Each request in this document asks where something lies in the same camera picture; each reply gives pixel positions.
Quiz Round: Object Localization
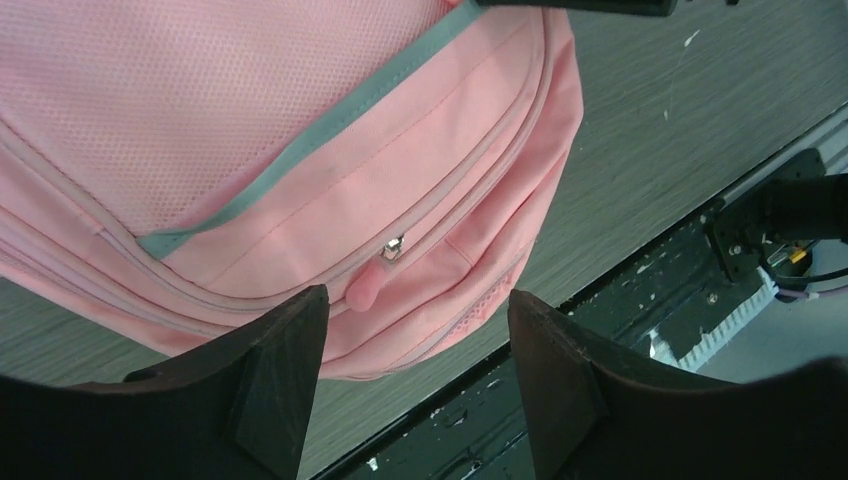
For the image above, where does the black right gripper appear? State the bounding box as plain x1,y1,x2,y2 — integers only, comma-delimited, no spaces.
476,0,743,18

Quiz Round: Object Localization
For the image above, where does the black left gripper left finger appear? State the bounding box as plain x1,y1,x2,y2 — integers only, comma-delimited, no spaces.
1,285,329,479

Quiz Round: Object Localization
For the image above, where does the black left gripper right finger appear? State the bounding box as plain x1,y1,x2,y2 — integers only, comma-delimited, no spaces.
508,290,847,479

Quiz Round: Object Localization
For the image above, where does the pink student backpack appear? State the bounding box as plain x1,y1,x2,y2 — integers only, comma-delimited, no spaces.
1,1,583,380

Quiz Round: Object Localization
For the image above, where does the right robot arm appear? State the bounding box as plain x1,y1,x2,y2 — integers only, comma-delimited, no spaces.
479,0,847,241

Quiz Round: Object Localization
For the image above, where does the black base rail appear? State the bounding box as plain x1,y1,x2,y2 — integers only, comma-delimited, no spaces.
317,148,829,480

